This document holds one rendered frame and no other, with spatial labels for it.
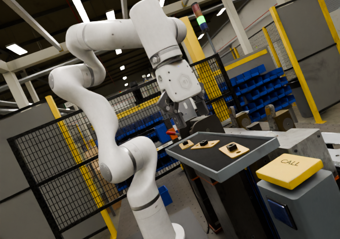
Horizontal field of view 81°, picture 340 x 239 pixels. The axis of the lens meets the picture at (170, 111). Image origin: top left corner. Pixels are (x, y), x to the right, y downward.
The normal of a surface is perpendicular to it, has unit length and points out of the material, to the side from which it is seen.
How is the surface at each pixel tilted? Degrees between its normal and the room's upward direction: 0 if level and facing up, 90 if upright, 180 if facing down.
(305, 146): 90
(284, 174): 0
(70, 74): 80
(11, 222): 90
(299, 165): 0
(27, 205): 90
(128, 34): 114
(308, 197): 90
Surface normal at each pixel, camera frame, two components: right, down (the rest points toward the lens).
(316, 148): 0.26, -0.07
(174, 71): 0.49, -0.22
